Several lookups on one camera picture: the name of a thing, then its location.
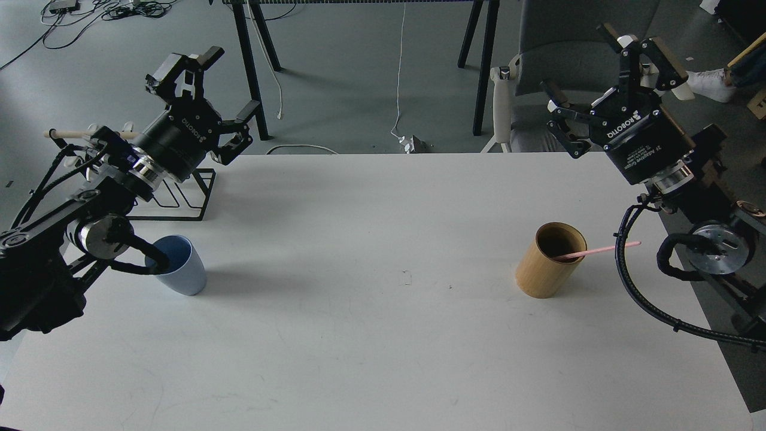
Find white power adapter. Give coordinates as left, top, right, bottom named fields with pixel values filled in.
left=399, top=135, right=428, bottom=154

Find light blue plastic cup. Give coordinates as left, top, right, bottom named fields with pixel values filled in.
left=153, top=235, right=207, bottom=296

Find white sneaker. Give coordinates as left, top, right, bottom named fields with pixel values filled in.
left=686, top=68, right=737, bottom=103

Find black table leg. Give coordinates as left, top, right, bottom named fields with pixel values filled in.
left=230, top=0, right=282, bottom=141
left=457, top=1, right=500, bottom=136

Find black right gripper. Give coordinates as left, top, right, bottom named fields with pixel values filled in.
left=539, top=23, right=696, bottom=185

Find bamboo cylindrical holder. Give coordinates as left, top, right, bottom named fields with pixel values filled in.
left=515, top=223, right=586, bottom=298

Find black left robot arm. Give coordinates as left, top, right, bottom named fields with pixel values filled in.
left=2, top=46, right=260, bottom=341

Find black table leg right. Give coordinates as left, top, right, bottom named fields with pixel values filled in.
left=457, top=1, right=500, bottom=136

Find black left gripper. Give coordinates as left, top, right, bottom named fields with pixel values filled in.
left=133, top=46, right=261, bottom=182

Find black wire cup rack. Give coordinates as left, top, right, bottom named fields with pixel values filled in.
left=44, top=123, right=216, bottom=222

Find black floor cables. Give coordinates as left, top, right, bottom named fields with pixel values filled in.
left=0, top=0, right=177, bottom=71

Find black table leg left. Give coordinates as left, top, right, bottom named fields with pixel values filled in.
left=230, top=0, right=282, bottom=141

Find pink chopstick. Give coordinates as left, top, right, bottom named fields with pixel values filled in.
left=552, top=245, right=616, bottom=262

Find grey office chair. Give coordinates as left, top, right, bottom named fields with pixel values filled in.
left=485, top=1, right=692, bottom=153

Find white cable on floor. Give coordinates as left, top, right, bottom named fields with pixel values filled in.
left=390, top=3, right=408, bottom=141

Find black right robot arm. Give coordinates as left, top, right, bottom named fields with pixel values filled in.
left=540, top=23, right=764, bottom=352

